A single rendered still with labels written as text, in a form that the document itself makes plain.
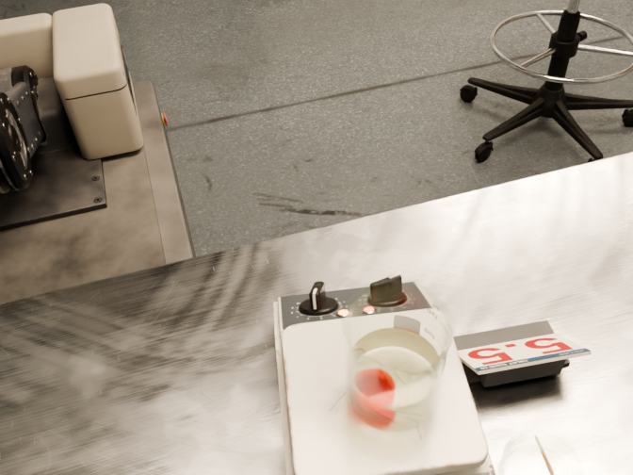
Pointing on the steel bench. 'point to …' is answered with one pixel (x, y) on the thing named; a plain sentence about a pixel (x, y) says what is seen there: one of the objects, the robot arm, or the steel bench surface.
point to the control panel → (290, 314)
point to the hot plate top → (314, 334)
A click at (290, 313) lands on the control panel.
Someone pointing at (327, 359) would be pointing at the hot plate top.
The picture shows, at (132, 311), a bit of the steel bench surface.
